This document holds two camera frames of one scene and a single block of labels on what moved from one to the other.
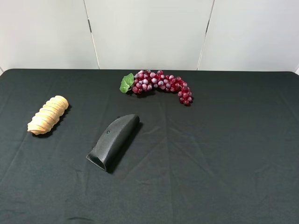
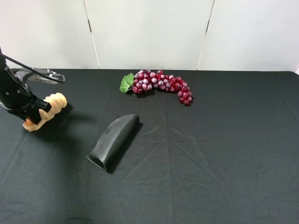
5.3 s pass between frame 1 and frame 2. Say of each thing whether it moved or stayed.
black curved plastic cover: stayed
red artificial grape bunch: stayed
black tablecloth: stayed
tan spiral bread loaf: moved
